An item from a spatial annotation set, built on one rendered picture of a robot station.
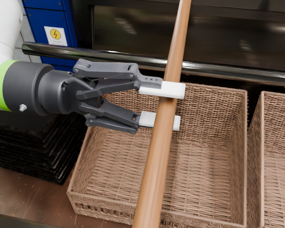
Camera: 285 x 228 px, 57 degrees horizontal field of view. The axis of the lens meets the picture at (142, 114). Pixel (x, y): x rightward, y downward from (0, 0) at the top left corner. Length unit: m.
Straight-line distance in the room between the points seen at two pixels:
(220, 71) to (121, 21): 0.51
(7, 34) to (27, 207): 0.70
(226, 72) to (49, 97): 0.35
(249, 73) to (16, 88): 0.44
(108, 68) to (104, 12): 0.61
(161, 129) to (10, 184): 0.86
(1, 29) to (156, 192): 0.39
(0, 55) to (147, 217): 0.38
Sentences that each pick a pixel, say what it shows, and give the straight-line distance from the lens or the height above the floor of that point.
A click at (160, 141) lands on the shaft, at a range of 0.37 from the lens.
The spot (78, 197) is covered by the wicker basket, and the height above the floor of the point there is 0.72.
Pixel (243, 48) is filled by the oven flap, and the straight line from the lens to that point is 0.98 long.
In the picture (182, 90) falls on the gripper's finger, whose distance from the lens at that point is 0.41.
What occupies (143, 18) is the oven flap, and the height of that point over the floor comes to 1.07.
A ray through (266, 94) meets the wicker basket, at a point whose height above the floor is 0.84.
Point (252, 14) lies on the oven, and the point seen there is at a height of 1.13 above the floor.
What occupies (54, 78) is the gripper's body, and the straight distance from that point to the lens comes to 0.46.
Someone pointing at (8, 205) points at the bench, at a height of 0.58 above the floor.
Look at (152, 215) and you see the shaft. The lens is 0.32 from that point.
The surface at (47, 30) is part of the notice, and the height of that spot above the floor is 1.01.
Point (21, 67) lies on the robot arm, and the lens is 0.48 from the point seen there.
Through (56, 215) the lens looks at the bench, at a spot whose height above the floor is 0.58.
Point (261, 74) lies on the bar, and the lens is 0.59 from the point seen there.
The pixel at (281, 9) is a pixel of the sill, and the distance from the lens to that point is 0.94.
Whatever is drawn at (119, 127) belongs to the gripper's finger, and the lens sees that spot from 0.48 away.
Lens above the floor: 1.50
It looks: 46 degrees down
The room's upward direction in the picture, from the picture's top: straight up
